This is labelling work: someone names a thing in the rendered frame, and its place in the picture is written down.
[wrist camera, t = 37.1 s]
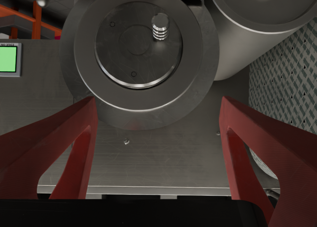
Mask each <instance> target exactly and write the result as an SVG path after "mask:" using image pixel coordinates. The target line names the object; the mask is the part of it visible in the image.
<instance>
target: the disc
mask: <svg viewBox="0 0 317 227"><path fill-rule="evenodd" d="M182 1H183V2H184V3H185V4H186V5H187V6H188V7H189V8H190V10H191V11H192V12H193V14H194V15H195V17H196V19H197V21H198V23H199V26H200V29H201V33H202V38H203V57H202V62H201V66H200V69H199V72H198V74H197V76H196V78H195V79H194V81H193V83H192V84H191V86H190V87H189V88H188V89H187V91H186V92H185V93H184V94H183V95H182V96H181V97H179V98H178V99H177V100H175V101H174V102H172V103H170V104H169V105H167V106H165V107H162V108H160V109H156V110H152V111H146V112H132V111H126V110H122V109H118V108H115V107H113V106H111V105H109V104H107V103H105V102H104V101H102V100H101V99H99V98H98V97H97V96H96V95H94V94H93V93H92V92H91V91H90V89H89V88H88V87H87V86H86V84H85V83H84V81H83V80H82V78H81V76H80V74H79V72H78V69H77V66H76V63H75V56H74V40H75V33H76V30H77V27H78V24H79V22H80V20H81V18H82V16H83V15H84V13H85V11H86V10H87V9H88V7H89V6H90V5H91V4H92V3H94V2H95V0H78V2H77V3H76V4H75V5H74V6H73V8H72V9H71V11H70V13H69V14H68V16H67V18H66V21H65V23H64V26H63V29H62V32H61V37H60V42H59V61H60V67H61V71H62V75H63V78H64V80H65V82H66V85H67V87H68V89H69V90H70V92H71V94H72V95H73V97H74V98H75V99H76V101H77V102H78V101H80V100H82V99H84V98H86V97H88V96H94V97H95V102H96V108H97V114H98V120H100V121H102V122H104V123H106V124H109V125H111V126H115V127H118V128H122V129H128V130H150V129H155V128H160V127H163V126H167V125H169V124H172V123H174V122H176V121H178V120H180V119H181V118H183V117H184V116H186V115H187V114H188V113H190V112H191V111H192V110H193V109H194V108H195V107H197V106H198V104H199V103H200V102H201V101H202V100H203V98H204V97H205V96H206V94H207V93H208V91H209V89H210V88H211V86H212V84H213V81H214V79H215V76H216V73H217V68H218V63H219V39H218V34H217V29H216V26H215V23H214V21H213V19H212V17H211V15H210V13H209V11H208V10H207V8H206V7H205V5H204V4H203V3H202V1H201V0H182Z"/></svg>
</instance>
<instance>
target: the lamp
mask: <svg viewBox="0 0 317 227"><path fill-rule="evenodd" d="M15 63H16V47H0V71H15Z"/></svg>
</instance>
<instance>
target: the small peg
mask: <svg viewBox="0 0 317 227"><path fill-rule="evenodd" d="M151 23H152V35H153V37H154V39H155V40H157V41H164V40H165V39H166V38H167V37H168V34H169V26H170V19H169V17H168V16H167V15H166V14H164V13H157V14H155V15H154V16H153V18H152V21H151Z"/></svg>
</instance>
